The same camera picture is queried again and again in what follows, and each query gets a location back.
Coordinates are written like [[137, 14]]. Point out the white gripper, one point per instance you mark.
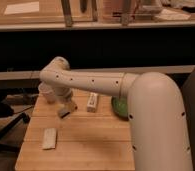
[[64, 96]]

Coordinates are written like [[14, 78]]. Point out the black eraser block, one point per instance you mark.
[[63, 112]]

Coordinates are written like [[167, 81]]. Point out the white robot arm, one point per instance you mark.
[[156, 111]]

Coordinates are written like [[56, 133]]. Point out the white tube with cap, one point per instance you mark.
[[92, 102]]

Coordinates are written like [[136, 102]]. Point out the green bowl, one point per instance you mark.
[[119, 107]]

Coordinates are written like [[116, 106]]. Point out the white paper sheet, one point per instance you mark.
[[22, 8]]

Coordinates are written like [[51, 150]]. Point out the grey metal post left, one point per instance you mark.
[[67, 12]]

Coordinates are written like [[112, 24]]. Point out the grey metal post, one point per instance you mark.
[[67, 12], [126, 7]]

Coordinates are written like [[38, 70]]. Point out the grey metal post right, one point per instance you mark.
[[126, 7]]

